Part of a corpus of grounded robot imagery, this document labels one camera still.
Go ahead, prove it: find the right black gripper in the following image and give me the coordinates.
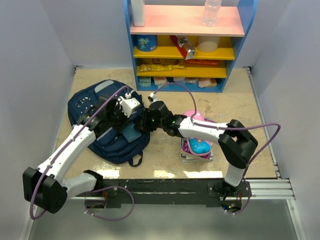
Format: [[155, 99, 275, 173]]
[[133, 108, 165, 132]]

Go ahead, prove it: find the teal wallet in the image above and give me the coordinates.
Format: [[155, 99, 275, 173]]
[[122, 124, 142, 143]]

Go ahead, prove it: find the navy blue backpack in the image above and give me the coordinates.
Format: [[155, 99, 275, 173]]
[[67, 79, 150, 167]]

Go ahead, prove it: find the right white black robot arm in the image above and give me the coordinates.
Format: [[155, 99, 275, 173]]
[[134, 93, 258, 198]]

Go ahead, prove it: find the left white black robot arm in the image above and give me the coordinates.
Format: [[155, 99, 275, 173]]
[[22, 96, 137, 220]]

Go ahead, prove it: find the green sponge pack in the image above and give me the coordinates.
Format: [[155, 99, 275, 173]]
[[138, 76, 152, 88]]

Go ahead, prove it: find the yellow snack bag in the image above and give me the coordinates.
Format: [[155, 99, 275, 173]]
[[138, 64, 185, 73]]

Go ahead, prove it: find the orange pink sponge pack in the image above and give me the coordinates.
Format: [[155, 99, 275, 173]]
[[198, 77, 217, 88]]

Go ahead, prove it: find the stack of books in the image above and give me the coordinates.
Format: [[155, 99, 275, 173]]
[[178, 116, 218, 164]]

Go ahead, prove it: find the pink blue pencil case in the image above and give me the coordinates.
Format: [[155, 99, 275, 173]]
[[181, 110, 212, 159]]

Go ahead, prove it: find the orange flat box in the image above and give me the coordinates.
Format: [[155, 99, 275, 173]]
[[185, 59, 219, 66]]

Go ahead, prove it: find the blue shelf unit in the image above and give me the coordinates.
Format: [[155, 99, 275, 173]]
[[124, 0, 258, 93]]

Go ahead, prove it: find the blue round can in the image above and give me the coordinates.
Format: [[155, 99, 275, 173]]
[[136, 35, 158, 52]]

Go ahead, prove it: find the red silver snack box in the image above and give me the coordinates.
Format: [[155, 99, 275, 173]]
[[169, 35, 196, 60]]

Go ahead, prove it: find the white plastic tub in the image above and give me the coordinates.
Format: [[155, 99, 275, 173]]
[[196, 35, 220, 53]]

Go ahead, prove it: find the white cylinder bottle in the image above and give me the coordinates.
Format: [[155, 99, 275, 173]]
[[131, 0, 146, 27]]

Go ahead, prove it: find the clear plastic water bottle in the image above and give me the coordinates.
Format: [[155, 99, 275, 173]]
[[202, 0, 222, 27]]

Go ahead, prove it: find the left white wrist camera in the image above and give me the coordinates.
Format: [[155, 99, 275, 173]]
[[117, 93, 141, 118]]

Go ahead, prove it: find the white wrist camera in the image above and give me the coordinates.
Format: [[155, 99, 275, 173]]
[[117, 93, 141, 118], [147, 92, 162, 105]]

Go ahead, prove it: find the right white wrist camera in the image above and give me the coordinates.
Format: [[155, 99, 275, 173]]
[[147, 92, 162, 105]]

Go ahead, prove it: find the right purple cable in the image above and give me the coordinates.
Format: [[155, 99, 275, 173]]
[[148, 82, 281, 216]]

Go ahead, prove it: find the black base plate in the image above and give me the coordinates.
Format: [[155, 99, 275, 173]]
[[73, 177, 252, 209]]

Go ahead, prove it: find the aluminium frame rail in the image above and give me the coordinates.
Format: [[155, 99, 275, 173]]
[[247, 179, 295, 200]]

